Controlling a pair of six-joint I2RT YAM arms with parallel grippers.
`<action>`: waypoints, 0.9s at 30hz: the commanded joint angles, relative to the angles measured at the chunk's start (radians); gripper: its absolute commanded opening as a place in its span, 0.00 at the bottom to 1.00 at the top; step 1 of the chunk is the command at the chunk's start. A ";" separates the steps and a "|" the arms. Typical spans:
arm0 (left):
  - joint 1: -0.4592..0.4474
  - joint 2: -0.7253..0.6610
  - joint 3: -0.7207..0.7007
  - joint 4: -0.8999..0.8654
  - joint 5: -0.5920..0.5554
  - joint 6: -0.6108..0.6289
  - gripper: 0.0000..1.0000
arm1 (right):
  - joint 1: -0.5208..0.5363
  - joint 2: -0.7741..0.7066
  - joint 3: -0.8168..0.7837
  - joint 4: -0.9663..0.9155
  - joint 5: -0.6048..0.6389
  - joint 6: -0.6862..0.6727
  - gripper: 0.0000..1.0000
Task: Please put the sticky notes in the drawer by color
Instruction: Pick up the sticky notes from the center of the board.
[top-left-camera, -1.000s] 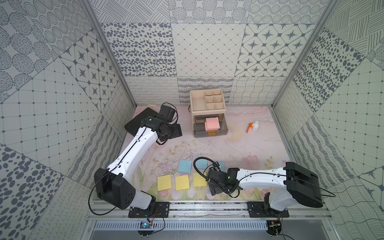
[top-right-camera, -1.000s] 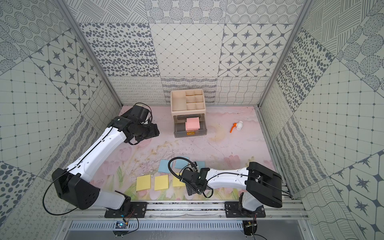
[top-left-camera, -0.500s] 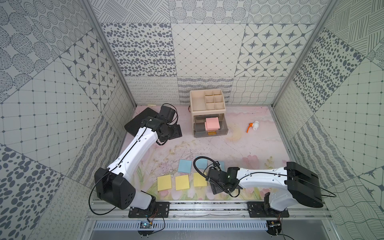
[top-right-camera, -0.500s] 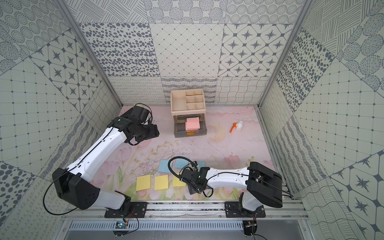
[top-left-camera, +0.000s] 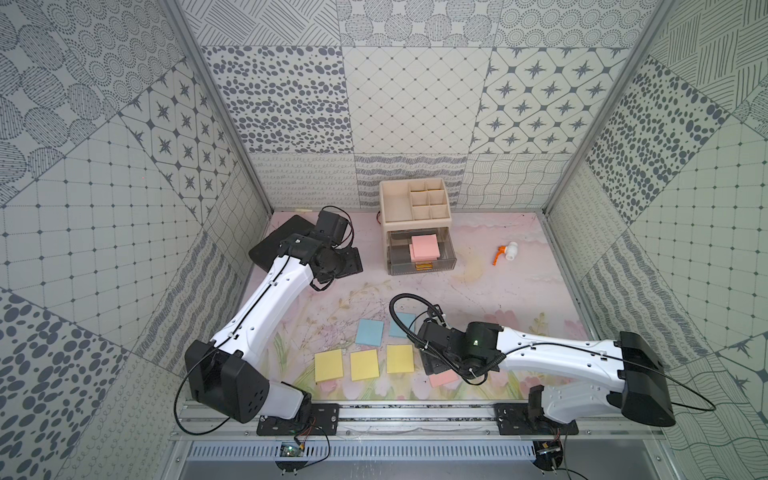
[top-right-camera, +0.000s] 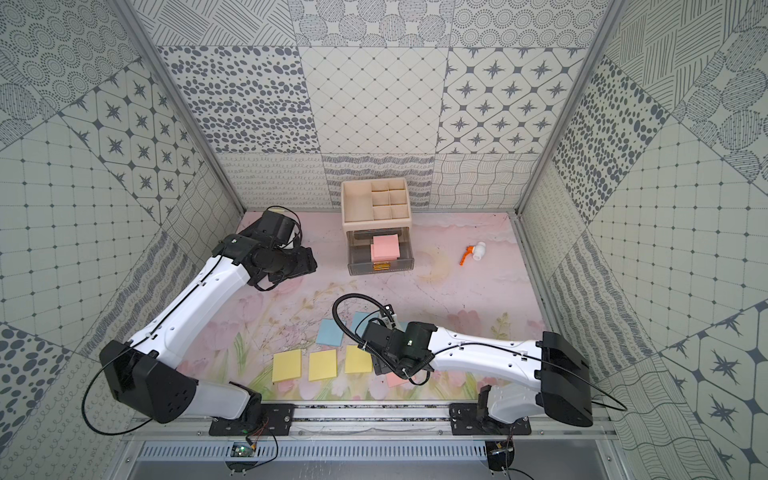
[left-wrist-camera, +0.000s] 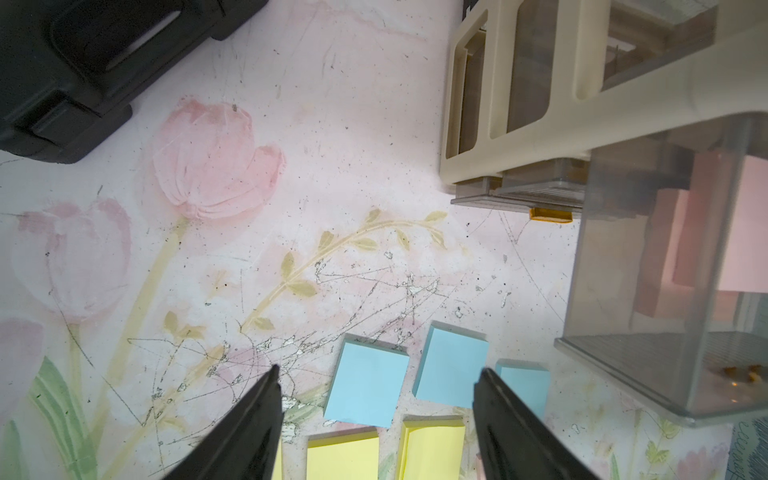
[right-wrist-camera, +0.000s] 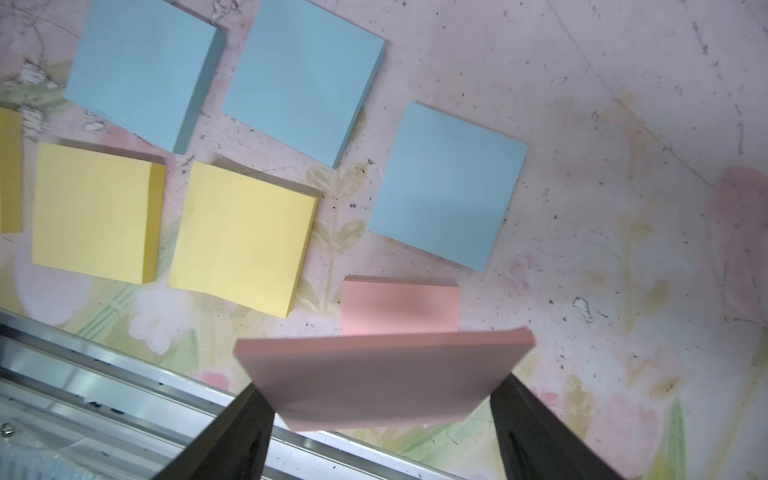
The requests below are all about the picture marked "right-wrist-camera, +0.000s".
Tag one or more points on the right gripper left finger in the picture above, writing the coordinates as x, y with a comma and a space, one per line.
233, 446

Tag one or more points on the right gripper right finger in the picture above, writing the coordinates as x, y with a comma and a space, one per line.
535, 444

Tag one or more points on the pink sticky pad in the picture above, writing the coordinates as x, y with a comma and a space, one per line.
381, 381
380, 306

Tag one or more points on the right yellow sticky pad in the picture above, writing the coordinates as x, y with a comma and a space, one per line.
243, 236

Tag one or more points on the yellow sticky pad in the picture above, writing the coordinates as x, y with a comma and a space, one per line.
96, 213
243, 236
11, 171

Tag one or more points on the middle yellow sticky pad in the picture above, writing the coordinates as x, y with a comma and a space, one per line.
96, 213

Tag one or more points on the right blue sticky pad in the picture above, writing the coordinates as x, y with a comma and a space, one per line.
447, 186

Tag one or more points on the blue sticky pad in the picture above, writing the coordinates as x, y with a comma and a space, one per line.
447, 186
145, 66
303, 76

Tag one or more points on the middle blue sticky pad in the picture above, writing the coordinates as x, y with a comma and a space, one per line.
303, 76

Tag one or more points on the left blue sticky pad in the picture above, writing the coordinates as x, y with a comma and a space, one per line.
145, 66

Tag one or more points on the left yellow sticky pad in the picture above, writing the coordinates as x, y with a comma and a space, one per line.
11, 171

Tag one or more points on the aluminium mounting rail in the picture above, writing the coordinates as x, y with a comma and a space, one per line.
74, 409

